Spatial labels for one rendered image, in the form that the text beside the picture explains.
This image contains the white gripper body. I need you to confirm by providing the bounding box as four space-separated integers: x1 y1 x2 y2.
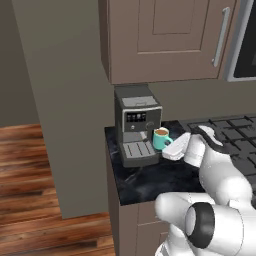
162 131 192 162

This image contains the teal coffee mug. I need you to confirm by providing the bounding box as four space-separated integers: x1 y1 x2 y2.
152 127 175 151

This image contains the grey coffee machine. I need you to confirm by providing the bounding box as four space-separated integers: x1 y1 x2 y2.
114 85 164 168

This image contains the black hob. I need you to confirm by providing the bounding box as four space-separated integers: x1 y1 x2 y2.
180 113 256 178

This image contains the brown base cupboard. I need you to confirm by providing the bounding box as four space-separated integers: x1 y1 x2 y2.
105 139 174 256

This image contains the silver microwave oven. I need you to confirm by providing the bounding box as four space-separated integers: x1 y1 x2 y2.
223 0 256 83

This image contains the brown wall cupboard door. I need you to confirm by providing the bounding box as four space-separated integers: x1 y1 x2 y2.
98 0 240 85

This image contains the silver cupboard handle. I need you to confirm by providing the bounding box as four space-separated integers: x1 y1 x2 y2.
211 6 231 68

